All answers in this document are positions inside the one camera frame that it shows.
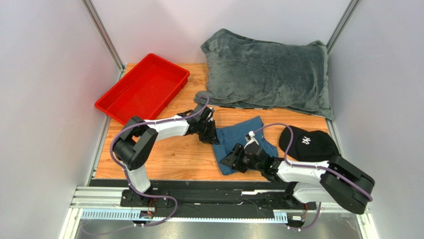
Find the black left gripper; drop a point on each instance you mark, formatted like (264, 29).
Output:
(211, 137)

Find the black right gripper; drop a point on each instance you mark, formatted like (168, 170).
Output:
(239, 156)

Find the blue t shirt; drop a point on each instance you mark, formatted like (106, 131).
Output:
(231, 135)

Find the red plastic tray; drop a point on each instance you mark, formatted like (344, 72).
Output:
(145, 91)

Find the black baseball cap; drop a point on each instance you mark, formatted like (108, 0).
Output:
(308, 146)

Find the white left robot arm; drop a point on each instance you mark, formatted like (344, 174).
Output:
(132, 146)

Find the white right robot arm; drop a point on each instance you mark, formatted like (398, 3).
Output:
(335, 180)

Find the grey plush pillow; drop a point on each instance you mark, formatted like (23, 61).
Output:
(247, 73)

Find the left aluminium frame post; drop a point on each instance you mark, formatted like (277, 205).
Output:
(95, 17)

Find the aluminium frame post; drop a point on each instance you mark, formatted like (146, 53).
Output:
(342, 24)
(95, 17)

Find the right aluminium frame post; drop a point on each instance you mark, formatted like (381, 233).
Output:
(342, 24)

